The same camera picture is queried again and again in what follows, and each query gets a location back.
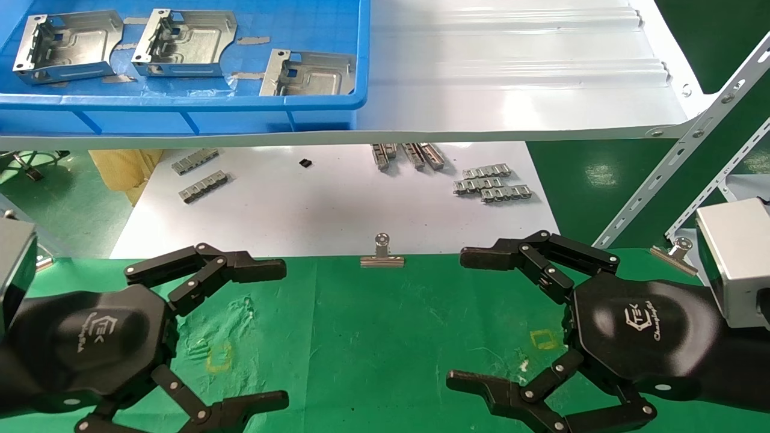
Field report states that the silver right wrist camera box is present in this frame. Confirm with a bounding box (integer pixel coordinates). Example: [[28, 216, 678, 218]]
[[696, 197, 770, 330]]

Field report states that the blue plastic bin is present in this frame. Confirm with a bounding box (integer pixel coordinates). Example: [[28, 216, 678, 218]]
[[0, 0, 369, 136]]

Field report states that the silver sheet metal bracket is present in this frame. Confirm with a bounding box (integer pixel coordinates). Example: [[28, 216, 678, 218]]
[[131, 8, 238, 79], [259, 49, 357, 97], [13, 10, 124, 85]]

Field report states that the green table mat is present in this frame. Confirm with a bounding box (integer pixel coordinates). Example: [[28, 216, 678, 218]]
[[0, 248, 770, 433]]

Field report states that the white sloped shelf panel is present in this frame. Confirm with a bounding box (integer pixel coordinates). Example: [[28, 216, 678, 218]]
[[0, 0, 719, 151]]

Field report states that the grey toothed metal strip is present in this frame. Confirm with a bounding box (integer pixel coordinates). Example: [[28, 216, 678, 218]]
[[179, 171, 229, 204], [462, 164, 512, 179], [453, 176, 505, 195], [171, 149, 219, 176], [480, 185, 533, 203]]

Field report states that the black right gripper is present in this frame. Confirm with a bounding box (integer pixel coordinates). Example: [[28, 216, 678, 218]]
[[446, 230, 724, 433]]

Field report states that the white board sheet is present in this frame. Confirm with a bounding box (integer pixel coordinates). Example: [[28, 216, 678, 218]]
[[110, 141, 566, 259]]

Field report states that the yellow paper bag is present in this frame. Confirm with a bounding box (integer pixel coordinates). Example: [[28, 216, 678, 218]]
[[89, 149, 164, 206]]

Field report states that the white perforated frame strut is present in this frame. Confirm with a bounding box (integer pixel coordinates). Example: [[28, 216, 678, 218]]
[[665, 119, 770, 239], [593, 33, 770, 249]]

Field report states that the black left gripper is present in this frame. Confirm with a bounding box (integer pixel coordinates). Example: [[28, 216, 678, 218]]
[[18, 243, 289, 433]]

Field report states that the black chair base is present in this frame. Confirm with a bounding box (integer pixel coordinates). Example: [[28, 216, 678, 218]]
[[0, 150, 71, 182]]

